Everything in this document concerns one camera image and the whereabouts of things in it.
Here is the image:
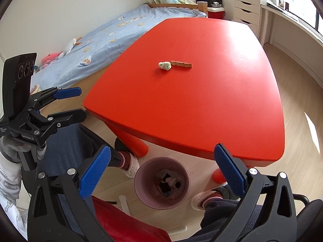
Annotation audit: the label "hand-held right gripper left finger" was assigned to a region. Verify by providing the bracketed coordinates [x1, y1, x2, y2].
[27, 145, 112, 242]

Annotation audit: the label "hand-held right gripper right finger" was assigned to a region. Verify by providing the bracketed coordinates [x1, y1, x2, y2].
[214, 143, 297, 242]

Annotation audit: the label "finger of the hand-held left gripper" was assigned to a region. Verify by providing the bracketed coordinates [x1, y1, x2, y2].
[28, 108, 88, 129]
[30, 87, 83, 106]

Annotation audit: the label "pink trash bin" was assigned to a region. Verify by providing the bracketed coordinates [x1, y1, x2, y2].
[133, 157, 191, 210]

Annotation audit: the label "small black box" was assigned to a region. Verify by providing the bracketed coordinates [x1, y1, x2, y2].
[156, 171, 174, 197]

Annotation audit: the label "person's left forearm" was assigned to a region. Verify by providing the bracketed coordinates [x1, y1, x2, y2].
[0, 153, 29, 235]

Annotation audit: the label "person's left hand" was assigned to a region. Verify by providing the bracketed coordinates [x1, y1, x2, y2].
[0, 136, 47, 164]

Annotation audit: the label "person's left leg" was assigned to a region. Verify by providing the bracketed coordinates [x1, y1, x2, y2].
[37, 124, 127, 242]

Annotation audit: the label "person's leg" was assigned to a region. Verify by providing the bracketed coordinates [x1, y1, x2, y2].
[200, 185, 263, 242]
[37, 124, 127, 242]

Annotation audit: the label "pink white slipper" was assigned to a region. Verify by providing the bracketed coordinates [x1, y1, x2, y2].
[118, 151, 140, 179]
[190, 190, 224, 210]

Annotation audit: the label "pink plush toy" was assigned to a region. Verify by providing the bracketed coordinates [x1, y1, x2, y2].
[41, 51, 63, 68]

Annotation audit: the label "white duck plush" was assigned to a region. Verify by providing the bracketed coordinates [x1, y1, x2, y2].
[61, 37, 83, 56]

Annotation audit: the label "person's right leg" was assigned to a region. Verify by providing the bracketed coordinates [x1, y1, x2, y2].
[200, 185, 263, 242]

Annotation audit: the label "bed with blue sheet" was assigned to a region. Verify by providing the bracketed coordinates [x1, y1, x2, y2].
[30, 1, 209, 92]

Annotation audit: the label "black office chair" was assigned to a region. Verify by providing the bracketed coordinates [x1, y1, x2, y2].
[292, 194, 323, 242]

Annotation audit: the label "red table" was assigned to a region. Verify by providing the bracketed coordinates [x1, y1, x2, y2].
[83, 18, 285, 184]

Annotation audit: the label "brown cardboard strip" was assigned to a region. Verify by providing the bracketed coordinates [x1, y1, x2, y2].
[171, 60, 192, 69]

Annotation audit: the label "long white desk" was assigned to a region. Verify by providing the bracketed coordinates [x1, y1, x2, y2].
[260, 2, 323, 91]

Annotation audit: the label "red cooler box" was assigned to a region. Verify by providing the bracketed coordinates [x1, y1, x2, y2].
[208, 6, 225, 20]

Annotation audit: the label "white drawer unit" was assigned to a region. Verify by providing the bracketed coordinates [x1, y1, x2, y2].
[233, 0, 261, 35]

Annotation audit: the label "black bag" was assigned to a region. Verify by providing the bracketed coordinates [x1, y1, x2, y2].
[195, 0, 223, 8]

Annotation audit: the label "black framed window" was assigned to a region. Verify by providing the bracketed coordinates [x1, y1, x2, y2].
[223, 0, 323, 38]

